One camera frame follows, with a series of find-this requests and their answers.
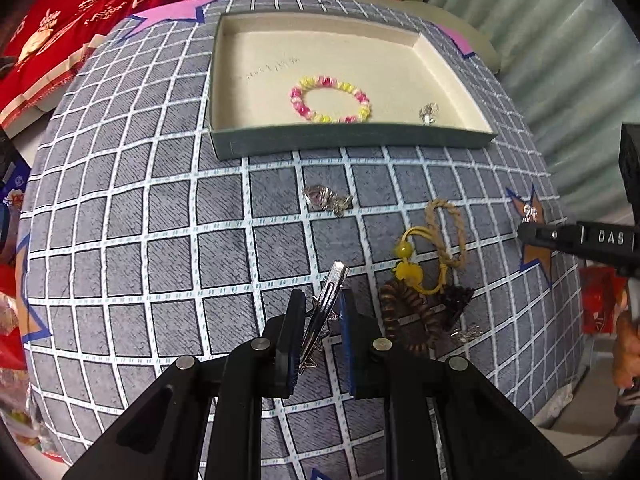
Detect blue printed box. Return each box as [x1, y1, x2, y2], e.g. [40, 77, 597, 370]
[0, 150, 31, 266]

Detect braided tan rope bracelet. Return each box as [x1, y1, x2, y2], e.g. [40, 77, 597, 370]
[425, 198, 471, 271]

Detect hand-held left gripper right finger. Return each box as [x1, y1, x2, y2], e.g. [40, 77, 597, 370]
[336, 290, 583, 480]

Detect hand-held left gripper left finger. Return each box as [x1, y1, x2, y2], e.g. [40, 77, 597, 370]
[62, 289, 307, 480]

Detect red packet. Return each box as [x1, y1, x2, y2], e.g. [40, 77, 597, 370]
[580, 266, 626, 336]

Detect pink yellow beaded bracelet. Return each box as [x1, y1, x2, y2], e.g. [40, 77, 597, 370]
[290, 76, 373, 125]

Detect grey checked tablecloth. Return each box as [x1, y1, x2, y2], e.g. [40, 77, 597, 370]
[15, 0, 586, 480]

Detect dark cable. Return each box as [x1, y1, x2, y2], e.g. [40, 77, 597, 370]
[565, 400, 636, 458]

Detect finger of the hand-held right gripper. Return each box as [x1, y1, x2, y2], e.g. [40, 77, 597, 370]
[516, 220, 640, 276]

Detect colourful plastic bags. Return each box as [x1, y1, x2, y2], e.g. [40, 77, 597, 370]
[0, 265, 56, 461]

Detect brown coil hair tie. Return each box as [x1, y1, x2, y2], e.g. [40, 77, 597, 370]
[378, 280, 441, 356]

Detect red printed blanket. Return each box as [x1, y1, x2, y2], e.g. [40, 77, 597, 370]
[0, 0, 226, 131]

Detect yellow cord with beads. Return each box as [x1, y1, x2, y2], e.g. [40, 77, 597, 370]
[392, 225, 448, 296]

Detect black hair claw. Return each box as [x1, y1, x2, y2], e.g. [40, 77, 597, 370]
[435, 285, 476, 331]

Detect silver chain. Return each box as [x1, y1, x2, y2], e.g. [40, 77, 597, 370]
[450, 324, 485, 346]

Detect shallow cream-lined tray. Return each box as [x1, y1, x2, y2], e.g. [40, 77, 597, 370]
[207, 12, 498, 161]

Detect person's right hand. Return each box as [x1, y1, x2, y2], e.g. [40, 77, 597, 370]
[612, 305, 640, 401]

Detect silver metal hair clip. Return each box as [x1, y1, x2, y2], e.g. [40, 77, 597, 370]
[299, 260, 351, 376]

